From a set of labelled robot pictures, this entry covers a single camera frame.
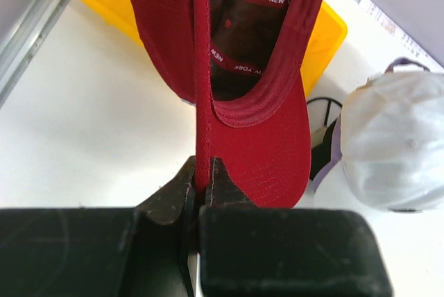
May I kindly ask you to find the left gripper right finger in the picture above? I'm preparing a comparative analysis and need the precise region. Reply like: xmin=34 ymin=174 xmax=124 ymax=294
xmin=199 ymin=158 xmax=392 ymax=296

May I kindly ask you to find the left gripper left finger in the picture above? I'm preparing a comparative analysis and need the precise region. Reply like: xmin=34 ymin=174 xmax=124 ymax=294
xmin=1 ymin=158 xmax=197 ymax=296

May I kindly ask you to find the purple visor cap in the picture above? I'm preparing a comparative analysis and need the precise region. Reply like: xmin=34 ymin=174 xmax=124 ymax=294
xmin=310 ymin=56 xmax=433 ymax=192

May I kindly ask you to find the black baseball cap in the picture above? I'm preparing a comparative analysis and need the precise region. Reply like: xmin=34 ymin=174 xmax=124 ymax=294
xmin=307 ymin=96 xmax=342 ymax=181

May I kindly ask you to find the white baseball cap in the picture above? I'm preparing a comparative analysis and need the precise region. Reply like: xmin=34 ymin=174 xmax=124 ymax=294
xmin=341 ymin=71 xmax=443 ymax=211

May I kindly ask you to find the red baseball cap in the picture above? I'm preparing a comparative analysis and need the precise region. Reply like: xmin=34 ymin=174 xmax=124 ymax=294
xmin=130 ymin=0 xmax=323 ymax=208

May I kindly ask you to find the yellow plastic tray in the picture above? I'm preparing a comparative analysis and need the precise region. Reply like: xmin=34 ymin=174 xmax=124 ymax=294
xmin=81 ymin=0 xmax=348 ymax=96

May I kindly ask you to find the aluminium frame rail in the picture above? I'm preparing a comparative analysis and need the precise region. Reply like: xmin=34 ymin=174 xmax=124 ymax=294
xmin=1 ymin=0 xmax=71 ymax=105

